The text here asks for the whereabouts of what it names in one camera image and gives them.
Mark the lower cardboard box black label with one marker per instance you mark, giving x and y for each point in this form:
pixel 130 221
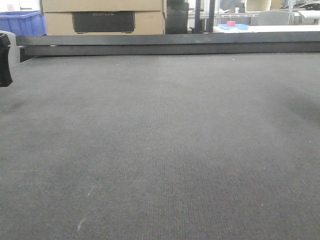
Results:
pixel 104 23

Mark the upper cardboard box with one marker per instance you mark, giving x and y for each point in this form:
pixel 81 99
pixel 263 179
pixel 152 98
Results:
pixel 102 5

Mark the black office chair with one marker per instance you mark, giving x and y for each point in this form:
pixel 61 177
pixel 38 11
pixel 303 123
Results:
pixel 177 12

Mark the pink cube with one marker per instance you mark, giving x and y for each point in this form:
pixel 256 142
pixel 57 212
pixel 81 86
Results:
pixel 230 24

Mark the light blue tray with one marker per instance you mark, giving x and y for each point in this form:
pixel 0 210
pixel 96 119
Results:
pixel 239 27

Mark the white table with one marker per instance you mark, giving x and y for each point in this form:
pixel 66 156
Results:
pixel 271 29

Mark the grey chair back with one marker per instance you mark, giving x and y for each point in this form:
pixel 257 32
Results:
pixel 270 18

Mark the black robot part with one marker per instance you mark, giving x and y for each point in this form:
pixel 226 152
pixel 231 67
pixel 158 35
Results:
pixel 5 74

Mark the blue plastic crate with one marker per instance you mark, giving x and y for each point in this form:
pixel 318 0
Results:
pixel 23 23

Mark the dark conveyor side rail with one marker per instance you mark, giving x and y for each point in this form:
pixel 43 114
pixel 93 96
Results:
pixel 171 44

